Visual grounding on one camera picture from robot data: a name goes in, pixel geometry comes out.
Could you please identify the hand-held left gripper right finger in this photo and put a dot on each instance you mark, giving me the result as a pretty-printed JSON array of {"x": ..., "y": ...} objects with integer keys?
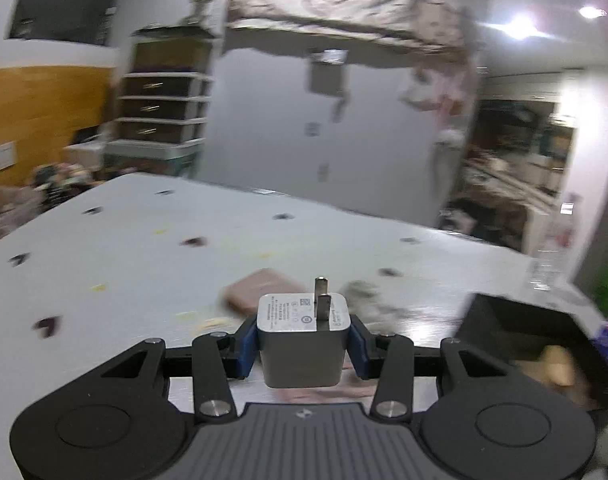
[{"x": 360, "y": 350}]

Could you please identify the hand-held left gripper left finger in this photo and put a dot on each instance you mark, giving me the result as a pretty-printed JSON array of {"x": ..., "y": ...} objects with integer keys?
[{"x": 247, "y": 350}]

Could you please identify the white usb wall charger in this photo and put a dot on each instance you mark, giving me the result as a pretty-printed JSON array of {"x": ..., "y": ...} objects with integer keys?
[{"x": 301, "y": 345}]

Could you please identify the pink topped wooden box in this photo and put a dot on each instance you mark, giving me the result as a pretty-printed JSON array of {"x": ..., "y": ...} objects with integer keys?
[{"x": 256, "y": 290}]

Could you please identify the black cardboard box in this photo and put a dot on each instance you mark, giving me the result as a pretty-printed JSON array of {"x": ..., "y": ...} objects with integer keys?
[{"x": 499, "y": 325}]

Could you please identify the grey crumpled object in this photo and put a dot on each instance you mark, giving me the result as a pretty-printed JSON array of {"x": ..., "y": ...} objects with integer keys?
[{"x": 364, "y": 294}]

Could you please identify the oval wooden piece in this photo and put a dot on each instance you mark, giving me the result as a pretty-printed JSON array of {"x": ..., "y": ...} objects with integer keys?
[{"x": 564, "y": 370}]

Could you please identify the clear plastic water bottle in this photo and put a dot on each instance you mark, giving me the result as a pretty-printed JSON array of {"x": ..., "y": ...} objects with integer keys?
[{"x": 551, "y": 255}]

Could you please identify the white drawer unit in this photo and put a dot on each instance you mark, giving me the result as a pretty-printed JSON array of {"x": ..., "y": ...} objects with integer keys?
[{"x": 161, "y": 107}]

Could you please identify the white hanging bag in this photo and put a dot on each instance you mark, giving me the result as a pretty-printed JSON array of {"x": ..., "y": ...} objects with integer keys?
[{"x": 424, "y": 92}]

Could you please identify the glass fish tank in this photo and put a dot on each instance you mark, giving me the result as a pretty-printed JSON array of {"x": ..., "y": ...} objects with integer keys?
[{"x": 171, "y": 52}]

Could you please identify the white coral decoration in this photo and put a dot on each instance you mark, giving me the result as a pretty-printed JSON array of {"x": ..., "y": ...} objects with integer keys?
[{"x": 202, "y": 5}]

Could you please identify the white wall socket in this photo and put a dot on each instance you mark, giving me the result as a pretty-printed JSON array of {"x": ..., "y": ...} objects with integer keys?
[{"x": 312, "y": 129}]

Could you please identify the wall photo card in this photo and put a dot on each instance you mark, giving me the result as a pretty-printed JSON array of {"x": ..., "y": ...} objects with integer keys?
[{"x": 329, "y": 60}]

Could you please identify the beige wall hanging cloth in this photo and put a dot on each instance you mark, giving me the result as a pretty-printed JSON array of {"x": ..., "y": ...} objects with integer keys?
[{"x": 344, "y": 5}]

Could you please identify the dark wall screen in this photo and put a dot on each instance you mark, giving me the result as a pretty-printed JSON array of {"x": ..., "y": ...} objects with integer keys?
[{"x": 63, "y": 0}]

